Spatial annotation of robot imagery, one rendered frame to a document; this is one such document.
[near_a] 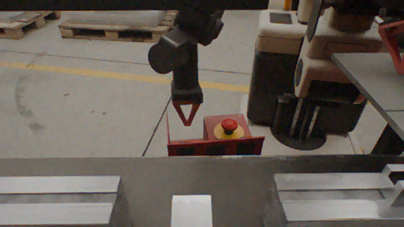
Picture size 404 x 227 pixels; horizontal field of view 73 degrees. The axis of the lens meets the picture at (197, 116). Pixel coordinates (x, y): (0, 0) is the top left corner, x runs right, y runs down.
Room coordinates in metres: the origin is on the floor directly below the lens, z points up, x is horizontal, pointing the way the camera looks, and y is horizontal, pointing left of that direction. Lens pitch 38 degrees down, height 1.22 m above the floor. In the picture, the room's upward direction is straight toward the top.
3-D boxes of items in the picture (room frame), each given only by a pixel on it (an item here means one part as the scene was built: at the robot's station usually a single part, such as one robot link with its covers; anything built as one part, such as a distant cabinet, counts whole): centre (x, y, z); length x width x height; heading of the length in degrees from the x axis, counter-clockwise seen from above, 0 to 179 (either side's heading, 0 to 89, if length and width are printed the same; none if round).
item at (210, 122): (0.48, -0.03, 0.75); 0.20 x 0.16 x 0.18; 97
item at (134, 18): (3.28, 0.89, 0.20); 1.01 x 0.63 x 0.12; 82
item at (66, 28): (3.27, 0.88, 0.07); 1.20 x 0.81 x 0.14; 82
